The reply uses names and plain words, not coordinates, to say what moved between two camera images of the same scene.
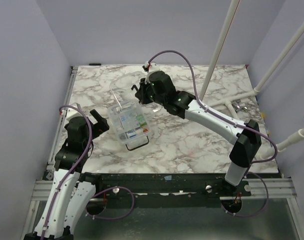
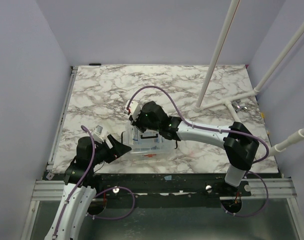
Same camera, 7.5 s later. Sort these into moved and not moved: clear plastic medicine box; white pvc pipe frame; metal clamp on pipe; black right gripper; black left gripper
Moved: clear plastic medicine box; black left gripper; black right gripper
Not moved: white pvc pipe frame; metal clamp on pipe
